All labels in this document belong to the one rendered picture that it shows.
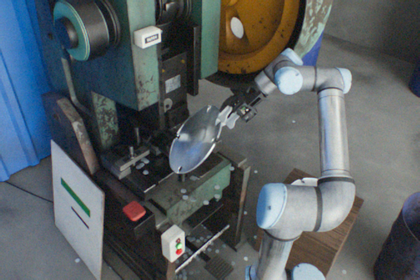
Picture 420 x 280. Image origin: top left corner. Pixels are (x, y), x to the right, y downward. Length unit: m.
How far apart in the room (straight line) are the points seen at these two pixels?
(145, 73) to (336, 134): 0.60
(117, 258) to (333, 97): 1.45
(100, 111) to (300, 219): 0.94
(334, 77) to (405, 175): 1.84
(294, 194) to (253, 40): 0.77
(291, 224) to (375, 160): 2.02
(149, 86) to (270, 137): 1.76
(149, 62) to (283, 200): 0.59
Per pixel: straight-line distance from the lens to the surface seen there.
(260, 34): 1.50
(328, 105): 1.08
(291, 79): 1.08
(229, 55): 1.62
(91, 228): 1.88
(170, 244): 1.40
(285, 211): 0.93
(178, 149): 1.44
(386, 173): 2.85
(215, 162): 1.45
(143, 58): 1.17
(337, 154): 1.02
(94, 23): 1.09
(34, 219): 2.44
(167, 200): 1.49
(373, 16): 4.51
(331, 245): 1.83
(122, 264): 2.08
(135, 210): 1.32
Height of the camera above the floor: 1.77
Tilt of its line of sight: 39 degrees down
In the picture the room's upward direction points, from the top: 2 degrees clockwise
